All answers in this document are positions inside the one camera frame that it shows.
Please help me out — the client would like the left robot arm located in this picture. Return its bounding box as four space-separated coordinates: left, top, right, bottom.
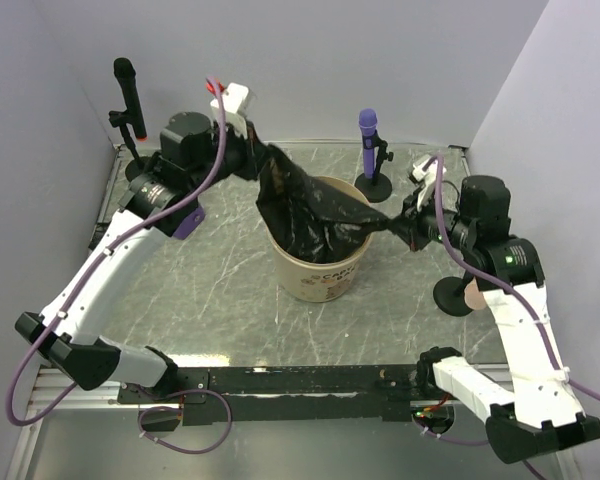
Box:
15 111 268 402

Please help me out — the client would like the beige paper trash bin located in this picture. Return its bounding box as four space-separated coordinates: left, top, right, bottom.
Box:
265 176 372 303

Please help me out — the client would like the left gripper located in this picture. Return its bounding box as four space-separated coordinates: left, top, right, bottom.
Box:
191 117 275 194

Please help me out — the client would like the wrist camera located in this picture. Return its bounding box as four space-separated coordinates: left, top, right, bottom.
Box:
410 155 447 212
206 79 253 139

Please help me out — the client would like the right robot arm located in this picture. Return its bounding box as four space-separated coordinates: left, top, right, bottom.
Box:
397 175 600 464

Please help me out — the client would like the black microphone stand left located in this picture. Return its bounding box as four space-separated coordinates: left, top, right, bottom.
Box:
108 111 149 182

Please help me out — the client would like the black trash bag roll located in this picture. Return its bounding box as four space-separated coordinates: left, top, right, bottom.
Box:
256 145 394 264

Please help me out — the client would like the black microphone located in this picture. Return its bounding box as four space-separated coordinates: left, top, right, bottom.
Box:
110 57 147 141

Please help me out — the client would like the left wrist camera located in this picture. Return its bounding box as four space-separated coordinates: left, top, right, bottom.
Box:
206 79 253 139

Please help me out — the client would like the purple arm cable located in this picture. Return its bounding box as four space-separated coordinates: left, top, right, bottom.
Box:
4 75 234 454
414 153 600 480

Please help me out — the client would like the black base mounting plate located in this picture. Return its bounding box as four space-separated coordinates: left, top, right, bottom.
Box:
117 364 445 426

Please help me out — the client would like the purple microphone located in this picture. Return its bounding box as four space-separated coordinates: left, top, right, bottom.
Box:
358 108 377 180

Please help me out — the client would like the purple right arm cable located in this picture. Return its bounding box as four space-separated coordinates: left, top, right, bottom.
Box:
414 153 600 480

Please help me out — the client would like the beige microphone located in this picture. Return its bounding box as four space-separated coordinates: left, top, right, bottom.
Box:
464 279 487 311

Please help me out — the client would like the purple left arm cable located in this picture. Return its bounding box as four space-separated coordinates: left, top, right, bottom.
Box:
4 75 234 454

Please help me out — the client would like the purple metronome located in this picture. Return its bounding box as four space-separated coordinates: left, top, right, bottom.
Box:
172 206 205 240

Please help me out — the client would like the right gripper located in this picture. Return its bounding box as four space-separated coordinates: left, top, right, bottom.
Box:
385 185 477 253

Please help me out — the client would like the aluminium rail frame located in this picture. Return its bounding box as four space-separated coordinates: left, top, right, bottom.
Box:
3 144 581 480

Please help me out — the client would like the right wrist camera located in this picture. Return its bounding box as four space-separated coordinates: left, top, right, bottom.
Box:
410 155 447 212

